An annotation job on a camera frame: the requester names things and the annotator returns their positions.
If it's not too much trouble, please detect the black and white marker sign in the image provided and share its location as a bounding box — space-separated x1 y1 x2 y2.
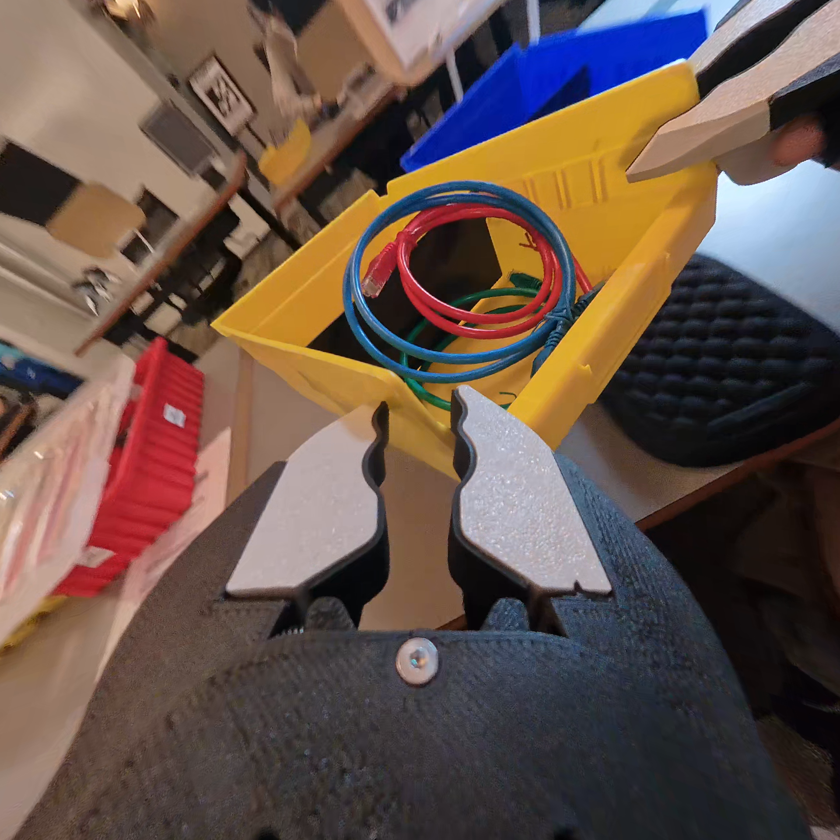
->
189 54 257 137

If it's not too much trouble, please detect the green ethernet cable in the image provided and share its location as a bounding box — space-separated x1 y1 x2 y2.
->
399 270 546 413

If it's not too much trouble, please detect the yellow plastic bin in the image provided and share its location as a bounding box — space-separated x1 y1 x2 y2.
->
210 59 719 481

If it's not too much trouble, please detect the clear plastic bag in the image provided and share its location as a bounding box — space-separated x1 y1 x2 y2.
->
0 354 137 641

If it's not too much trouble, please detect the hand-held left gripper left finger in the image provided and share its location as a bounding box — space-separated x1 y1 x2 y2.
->
225 400 391 601

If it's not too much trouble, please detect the grey box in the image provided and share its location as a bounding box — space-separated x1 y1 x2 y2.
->
139 104 217 177

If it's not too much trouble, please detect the black quilted cushion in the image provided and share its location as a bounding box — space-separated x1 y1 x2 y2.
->
598 253 840 469

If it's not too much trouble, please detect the red ethernet cable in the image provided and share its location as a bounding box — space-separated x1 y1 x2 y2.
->
360 205 592 339

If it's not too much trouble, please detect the brown edged table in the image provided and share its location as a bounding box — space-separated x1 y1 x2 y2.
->
74 152 249 357

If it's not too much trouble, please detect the blue ethernet cable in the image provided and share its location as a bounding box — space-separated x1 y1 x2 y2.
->
343 184 605 388

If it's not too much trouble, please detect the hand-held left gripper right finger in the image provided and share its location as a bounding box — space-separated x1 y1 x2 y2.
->
448 384 616 601

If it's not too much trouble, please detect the small yellow bin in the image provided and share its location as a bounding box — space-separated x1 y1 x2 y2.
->
258 117 314 186

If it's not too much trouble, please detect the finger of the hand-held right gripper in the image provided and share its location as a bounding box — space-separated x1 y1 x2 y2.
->
688 0 834 99
625 0 840 188

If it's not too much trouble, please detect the tan chair backrest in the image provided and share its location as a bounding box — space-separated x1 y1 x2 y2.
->
47 182 147 258

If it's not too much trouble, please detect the person's right hand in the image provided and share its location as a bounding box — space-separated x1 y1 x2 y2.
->
771 113 831 170

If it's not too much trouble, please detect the red ribbed plastic crate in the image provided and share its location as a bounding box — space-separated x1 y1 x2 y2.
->
54 336 207 599

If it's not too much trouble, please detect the blue plastic bin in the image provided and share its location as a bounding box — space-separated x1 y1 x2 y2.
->
399 8 711 175

